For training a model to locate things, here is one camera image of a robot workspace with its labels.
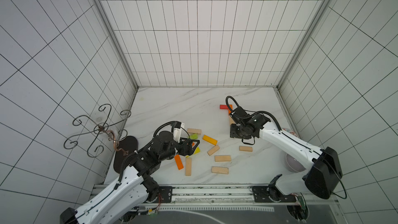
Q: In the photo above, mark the lime green block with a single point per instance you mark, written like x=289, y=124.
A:
x=193, y=136

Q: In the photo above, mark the patterned red blue plate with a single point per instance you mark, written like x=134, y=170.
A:
x=290, y=131

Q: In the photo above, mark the black round plate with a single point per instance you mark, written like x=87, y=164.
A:
x=126, y=147

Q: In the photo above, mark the natural wood block diagonal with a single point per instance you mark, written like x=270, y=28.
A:
x=213, y=150

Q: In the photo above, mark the amber yellow block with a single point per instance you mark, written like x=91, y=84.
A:
x=210, y=140

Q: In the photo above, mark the natural wood block top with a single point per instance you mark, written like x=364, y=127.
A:
x=194, y=131

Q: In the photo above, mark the purple bowl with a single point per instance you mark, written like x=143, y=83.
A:
x=293, y=165

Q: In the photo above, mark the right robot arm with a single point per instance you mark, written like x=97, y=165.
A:
x=322, y=170

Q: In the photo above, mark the natural wood block bottom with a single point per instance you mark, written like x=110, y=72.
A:
x=220, y=170

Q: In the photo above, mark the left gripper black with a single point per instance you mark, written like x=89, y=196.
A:
x=189, y=151

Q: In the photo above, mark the metal scroll wall ornament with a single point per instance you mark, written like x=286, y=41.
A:
x=99, y=128

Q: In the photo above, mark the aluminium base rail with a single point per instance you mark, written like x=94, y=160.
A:
x=230, y=194

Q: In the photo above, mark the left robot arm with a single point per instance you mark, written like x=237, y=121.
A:
x=134, y=185

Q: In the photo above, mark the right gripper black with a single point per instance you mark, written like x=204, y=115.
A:
x=236, y=130

